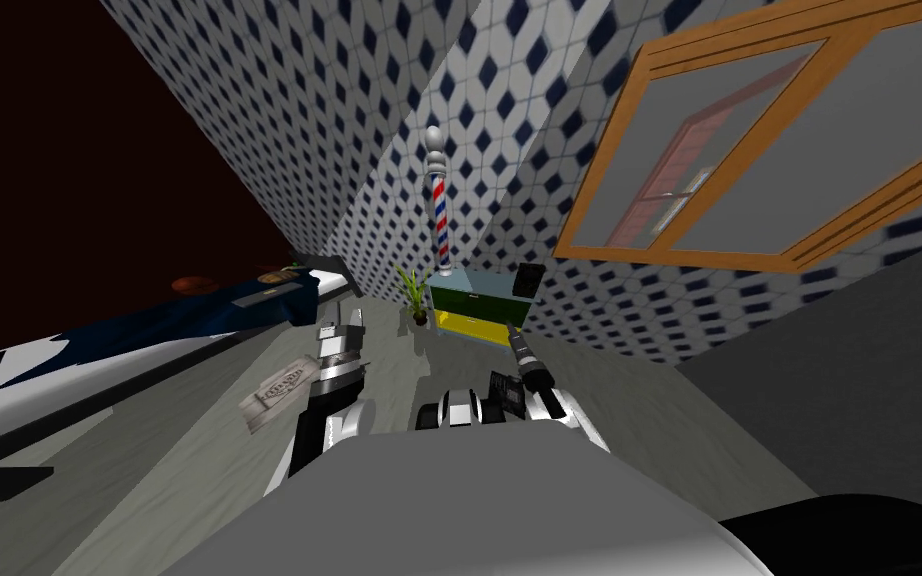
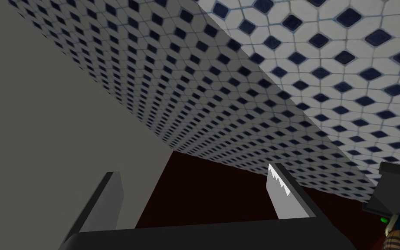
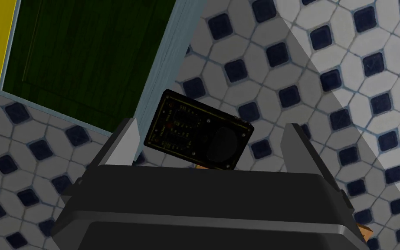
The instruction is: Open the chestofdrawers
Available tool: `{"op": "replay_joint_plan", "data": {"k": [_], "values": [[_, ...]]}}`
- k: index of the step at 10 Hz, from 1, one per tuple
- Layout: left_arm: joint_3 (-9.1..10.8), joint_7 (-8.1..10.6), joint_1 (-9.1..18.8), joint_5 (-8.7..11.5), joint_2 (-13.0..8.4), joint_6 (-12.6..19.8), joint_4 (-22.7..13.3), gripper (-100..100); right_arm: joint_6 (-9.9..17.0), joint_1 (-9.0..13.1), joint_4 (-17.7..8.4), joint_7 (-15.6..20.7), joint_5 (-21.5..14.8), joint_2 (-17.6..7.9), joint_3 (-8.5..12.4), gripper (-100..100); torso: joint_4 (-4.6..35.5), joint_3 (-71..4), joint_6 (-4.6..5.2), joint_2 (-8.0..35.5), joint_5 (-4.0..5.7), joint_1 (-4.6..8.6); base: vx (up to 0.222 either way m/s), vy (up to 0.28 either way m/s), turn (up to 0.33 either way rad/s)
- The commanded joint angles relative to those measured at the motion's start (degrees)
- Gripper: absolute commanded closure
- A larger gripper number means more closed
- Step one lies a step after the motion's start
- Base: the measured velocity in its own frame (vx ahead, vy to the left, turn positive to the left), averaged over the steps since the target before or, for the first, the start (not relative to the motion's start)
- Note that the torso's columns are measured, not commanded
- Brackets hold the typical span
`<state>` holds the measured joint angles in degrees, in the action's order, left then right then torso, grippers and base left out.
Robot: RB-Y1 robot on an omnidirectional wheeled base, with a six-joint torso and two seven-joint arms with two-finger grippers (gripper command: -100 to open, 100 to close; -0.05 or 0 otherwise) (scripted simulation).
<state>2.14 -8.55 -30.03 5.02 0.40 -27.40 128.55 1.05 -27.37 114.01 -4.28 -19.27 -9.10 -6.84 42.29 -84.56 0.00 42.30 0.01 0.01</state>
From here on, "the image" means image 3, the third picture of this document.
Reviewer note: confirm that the black rectangular control box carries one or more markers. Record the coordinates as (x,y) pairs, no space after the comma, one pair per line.
(193,133)

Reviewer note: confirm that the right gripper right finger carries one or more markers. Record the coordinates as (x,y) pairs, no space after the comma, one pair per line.
(295,152)

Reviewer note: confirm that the dark green door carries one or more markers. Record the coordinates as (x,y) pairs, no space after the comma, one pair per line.
(85,55)

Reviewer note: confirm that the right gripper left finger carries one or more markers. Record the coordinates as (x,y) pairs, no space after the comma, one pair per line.
(123,149)

